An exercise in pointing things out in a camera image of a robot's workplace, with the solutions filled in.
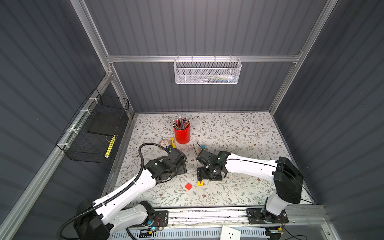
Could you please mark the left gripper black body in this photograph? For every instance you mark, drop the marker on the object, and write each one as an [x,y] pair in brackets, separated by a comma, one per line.
[182,169]

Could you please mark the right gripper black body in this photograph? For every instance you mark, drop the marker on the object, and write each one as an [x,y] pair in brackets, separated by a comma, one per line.
[206,173]

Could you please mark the small red cube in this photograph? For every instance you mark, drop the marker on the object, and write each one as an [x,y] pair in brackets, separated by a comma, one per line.
[189,186]

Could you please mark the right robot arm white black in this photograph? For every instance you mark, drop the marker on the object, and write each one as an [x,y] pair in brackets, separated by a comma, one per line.
[288,181]

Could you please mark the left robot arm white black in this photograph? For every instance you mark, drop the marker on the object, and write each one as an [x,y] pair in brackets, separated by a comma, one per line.
[96,220]

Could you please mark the tape roll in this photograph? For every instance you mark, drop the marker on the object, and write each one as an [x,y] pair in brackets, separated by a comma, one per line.
[165,143]

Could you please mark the yellow highlighter on table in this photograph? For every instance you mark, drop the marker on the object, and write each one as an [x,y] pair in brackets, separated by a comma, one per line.
[173,142]

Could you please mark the red pencil cup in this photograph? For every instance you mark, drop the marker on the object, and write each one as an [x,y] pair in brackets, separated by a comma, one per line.
[183,136]

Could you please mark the coloured pencils bunch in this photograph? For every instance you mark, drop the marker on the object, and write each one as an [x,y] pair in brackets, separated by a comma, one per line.
[182,123]

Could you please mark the yellow marker in black basket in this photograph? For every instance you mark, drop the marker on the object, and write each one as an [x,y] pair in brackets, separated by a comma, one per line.
[110,147]

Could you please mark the white power socket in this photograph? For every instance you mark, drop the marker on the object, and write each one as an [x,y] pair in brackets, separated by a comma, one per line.
[228,233]

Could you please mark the black pad in basket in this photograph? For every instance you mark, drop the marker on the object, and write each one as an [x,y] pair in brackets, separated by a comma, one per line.
[104,124]

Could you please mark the markers in white basket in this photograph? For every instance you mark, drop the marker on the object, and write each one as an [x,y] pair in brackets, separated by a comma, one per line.
[232,79]

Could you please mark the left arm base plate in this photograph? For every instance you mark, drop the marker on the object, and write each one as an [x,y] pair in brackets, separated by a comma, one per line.
[156,219]

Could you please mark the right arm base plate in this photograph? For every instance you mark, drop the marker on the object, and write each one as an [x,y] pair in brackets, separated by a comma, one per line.
[262,216]

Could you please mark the black wire wall basket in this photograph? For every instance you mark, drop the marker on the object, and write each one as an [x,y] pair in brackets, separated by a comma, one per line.
[79,145]

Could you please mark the white wire mesh basket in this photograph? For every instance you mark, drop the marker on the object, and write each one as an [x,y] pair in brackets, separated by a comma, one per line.
[189,71]

